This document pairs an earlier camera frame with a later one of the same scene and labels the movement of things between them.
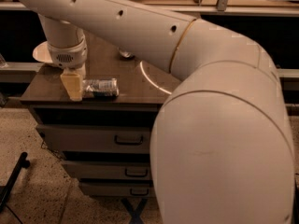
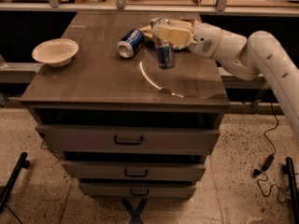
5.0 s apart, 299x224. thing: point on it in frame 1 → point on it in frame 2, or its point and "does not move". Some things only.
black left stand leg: [13, 178] does not move
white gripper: [66, 57] → [205, 41]
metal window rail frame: [222, 7] does not move
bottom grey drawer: [115, 189] does not move
